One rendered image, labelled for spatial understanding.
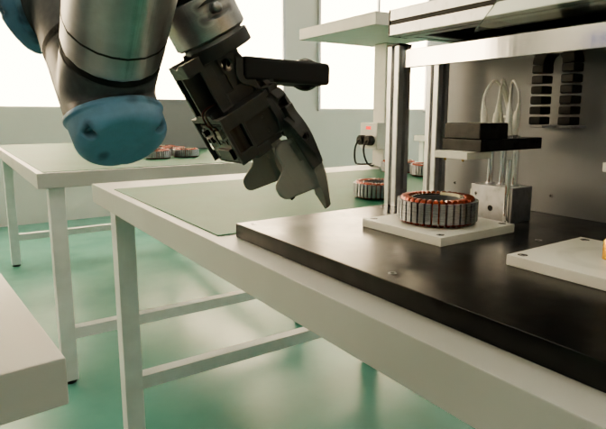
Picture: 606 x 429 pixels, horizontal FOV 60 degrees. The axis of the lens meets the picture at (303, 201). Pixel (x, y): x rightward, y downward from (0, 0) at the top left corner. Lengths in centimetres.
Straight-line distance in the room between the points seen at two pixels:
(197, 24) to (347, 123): 589
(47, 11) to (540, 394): 48
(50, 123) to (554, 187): 450
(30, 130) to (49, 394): 460
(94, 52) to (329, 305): 32
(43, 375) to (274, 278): 29
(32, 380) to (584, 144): 80
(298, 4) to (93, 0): 573
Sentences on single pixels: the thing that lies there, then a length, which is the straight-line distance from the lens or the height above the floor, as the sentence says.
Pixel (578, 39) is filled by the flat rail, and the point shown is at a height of 103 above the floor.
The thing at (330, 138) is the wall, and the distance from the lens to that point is 623.
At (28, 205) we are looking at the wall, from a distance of 507.
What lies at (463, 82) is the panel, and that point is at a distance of 106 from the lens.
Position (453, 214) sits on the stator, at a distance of 73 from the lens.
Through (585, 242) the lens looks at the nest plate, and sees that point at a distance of 71.
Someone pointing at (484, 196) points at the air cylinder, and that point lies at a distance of 87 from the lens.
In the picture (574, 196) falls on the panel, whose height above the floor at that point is 80.
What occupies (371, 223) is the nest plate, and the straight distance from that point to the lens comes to 76.
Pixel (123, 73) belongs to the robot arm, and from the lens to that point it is 41.
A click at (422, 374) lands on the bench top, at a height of 72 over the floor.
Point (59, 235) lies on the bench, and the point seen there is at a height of 53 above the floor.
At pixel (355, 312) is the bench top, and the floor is 75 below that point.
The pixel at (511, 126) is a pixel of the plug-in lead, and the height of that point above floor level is 91.
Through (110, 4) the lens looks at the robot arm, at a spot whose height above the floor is 100.
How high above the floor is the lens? 93
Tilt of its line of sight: 9 degrees down
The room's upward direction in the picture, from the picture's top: straight up
